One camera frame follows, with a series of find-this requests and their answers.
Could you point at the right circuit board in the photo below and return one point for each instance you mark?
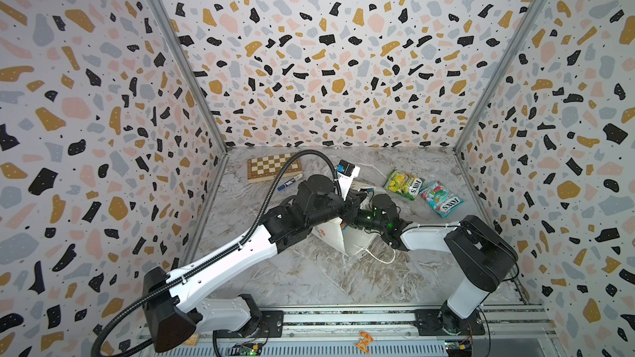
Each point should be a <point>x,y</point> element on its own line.
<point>458,349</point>

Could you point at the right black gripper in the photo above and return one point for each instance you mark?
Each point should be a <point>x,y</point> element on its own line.
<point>359,213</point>

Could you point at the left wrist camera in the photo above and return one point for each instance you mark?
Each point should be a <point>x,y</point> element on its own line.
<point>346,173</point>

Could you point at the left circuit board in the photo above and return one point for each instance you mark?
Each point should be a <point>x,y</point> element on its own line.
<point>246,349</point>

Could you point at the circuit board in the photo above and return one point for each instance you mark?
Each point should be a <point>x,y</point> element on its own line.
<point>458,349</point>
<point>246,349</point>

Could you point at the white paper bag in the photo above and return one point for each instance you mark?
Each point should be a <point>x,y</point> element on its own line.
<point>342,236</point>

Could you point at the yellow green snack packet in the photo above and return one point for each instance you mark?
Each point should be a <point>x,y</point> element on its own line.
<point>404,184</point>

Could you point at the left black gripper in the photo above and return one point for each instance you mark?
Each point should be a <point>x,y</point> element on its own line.
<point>352,203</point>

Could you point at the blue marker pen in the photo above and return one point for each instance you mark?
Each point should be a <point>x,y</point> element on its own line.
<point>290,182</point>

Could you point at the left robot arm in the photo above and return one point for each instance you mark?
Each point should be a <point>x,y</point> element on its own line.
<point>177,304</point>

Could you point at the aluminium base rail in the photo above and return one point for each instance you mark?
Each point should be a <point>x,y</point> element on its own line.
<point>398,330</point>

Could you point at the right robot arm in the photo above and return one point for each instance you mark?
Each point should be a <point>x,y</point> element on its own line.
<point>484,258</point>

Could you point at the wooden chessboard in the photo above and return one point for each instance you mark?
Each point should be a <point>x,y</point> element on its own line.
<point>265,168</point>

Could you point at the orange clips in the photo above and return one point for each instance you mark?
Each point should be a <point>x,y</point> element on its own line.
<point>364,342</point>

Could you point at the green teal snack packet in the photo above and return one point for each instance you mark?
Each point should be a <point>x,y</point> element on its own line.
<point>440,199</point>

